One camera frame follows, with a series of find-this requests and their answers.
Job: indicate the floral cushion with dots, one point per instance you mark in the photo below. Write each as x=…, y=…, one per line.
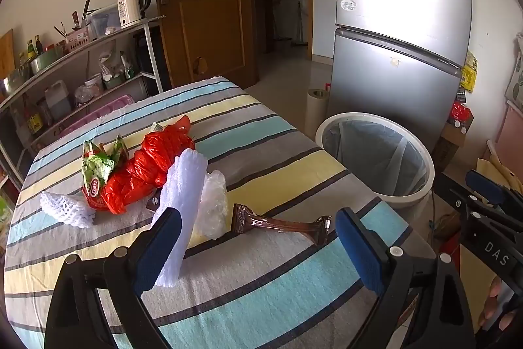
x=515, y=79

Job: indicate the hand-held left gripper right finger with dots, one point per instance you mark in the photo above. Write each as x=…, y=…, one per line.
x=359, y=246

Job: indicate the white electric kettle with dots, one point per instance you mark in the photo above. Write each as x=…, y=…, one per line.
x=130, y=7

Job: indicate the person's right hand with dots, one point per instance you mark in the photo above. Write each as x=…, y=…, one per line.
x=494, y=312

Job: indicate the white metal shelf rack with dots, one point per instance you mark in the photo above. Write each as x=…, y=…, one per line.
x=102, y=40

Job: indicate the green snack packet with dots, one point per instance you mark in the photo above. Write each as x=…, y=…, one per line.
x=96, y=169

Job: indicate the red plastic bag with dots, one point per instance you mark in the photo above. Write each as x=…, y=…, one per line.
x=143, y=169

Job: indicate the small white foam net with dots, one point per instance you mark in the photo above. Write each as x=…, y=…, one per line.
x=67, y=210

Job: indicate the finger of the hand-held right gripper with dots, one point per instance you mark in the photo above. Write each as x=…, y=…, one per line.
x=459, y=195
x=486, y=187

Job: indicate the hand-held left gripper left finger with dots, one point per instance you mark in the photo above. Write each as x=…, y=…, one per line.
x=159, y=251

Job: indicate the clear plastic bag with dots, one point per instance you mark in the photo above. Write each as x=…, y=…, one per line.
x=214, y=202

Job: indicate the wooden door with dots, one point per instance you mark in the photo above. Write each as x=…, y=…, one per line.
x=204, y=26

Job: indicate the white round trash bin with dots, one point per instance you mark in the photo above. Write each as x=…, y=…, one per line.
x=408, y=202

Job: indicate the brown sachet wrapper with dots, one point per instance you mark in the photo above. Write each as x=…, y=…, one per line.
x=282, y=226

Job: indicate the striped tablecloth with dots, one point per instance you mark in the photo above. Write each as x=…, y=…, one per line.
x=265, y=169

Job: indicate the long white foam net sleeve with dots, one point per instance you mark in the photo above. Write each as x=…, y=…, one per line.
x=184, y=185

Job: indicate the steel basin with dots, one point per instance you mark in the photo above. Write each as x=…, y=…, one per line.
x=16, y=81

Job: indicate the cardboard box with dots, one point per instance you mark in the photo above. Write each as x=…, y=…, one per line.
x=447, y=144

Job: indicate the translucent oil jug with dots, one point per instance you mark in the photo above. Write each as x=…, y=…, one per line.
x=57, y=101

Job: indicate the pink plastic tray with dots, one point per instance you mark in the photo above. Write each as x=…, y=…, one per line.
x=102, y=112

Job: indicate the green pot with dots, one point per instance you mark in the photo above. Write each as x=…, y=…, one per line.
x=49, y=60

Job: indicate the silver refrigerator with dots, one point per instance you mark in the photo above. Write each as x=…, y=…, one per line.
x=388, y=87

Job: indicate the white plastic tub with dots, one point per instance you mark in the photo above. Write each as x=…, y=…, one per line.
x=94, y=82

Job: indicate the kitchen knife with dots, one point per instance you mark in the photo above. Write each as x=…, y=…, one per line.
x=85, y=11

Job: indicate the yellow wall sign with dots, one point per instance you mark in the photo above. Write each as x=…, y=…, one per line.
x=470, y=73

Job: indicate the yellow label sauce bottle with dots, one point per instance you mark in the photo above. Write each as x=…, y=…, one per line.
x=34, y=120

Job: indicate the clear bin liner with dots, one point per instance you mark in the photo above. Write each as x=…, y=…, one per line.
x=367, y=157

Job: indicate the crumpled food bags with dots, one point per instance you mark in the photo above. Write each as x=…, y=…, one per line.
x=114, y=67

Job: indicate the beige paper roll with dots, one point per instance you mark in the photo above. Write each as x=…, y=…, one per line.
x=316, y=112

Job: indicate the wooden cutting board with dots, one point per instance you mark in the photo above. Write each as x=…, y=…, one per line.
x=6, y=54

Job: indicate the pink utensil basket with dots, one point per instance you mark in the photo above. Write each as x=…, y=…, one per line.
x=77, y=36

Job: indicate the clear storage box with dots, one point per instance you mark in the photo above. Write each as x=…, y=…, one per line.
x=104, y=22

